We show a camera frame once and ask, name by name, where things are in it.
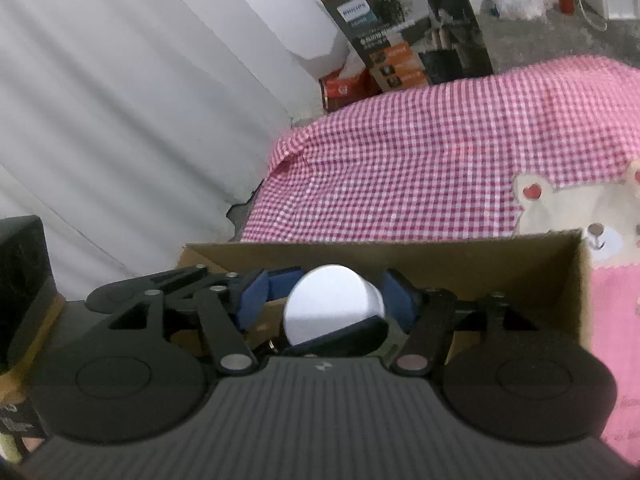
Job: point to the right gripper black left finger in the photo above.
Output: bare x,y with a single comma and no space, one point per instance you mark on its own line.
231,306

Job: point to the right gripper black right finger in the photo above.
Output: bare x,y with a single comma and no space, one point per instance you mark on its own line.
426,316

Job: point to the white cap medicine bottle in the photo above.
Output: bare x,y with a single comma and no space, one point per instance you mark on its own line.
327,299

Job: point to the brown cardboard box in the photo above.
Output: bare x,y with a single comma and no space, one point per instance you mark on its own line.
546,275

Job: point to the pink checkered tablecloth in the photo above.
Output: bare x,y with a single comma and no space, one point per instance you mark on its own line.
543,148

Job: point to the white bed sheet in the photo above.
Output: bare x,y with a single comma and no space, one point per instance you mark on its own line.
131,127

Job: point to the red carton box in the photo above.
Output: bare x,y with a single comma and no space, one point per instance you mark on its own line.
337,92

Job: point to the orange Philips appliance box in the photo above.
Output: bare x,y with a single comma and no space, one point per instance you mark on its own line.
412,43

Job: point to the white plastic bags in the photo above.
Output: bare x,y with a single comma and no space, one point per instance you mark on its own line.
514,10

